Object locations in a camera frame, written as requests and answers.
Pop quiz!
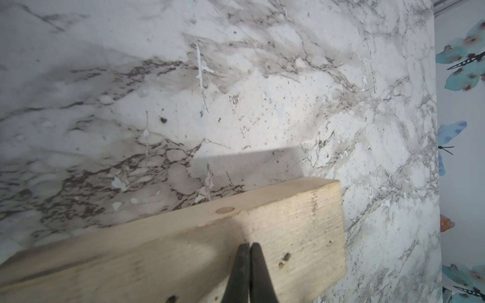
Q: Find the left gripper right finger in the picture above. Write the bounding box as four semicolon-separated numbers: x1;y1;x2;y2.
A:
250;242;279;303

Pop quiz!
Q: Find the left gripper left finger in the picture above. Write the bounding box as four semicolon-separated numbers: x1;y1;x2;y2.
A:
221;243;250;303

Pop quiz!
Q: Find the wooden block with nails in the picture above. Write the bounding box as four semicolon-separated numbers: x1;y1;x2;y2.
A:
1;178;347;302

